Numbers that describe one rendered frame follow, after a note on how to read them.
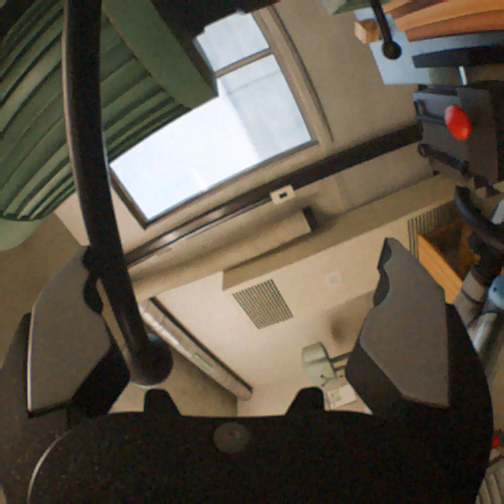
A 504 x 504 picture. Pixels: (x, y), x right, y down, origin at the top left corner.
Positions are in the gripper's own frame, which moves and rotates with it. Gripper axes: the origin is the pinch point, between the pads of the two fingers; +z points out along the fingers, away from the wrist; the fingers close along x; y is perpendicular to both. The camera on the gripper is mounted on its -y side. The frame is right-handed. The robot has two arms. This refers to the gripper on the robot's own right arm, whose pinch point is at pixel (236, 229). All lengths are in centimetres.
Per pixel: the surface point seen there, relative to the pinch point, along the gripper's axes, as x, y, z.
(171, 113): -4.9, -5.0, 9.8
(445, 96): 19.4, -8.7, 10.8
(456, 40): 26.2, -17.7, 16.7
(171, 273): -49, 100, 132
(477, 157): 20.6, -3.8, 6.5
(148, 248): -64, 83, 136
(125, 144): -9.0, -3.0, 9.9
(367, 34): 22.1, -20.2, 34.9
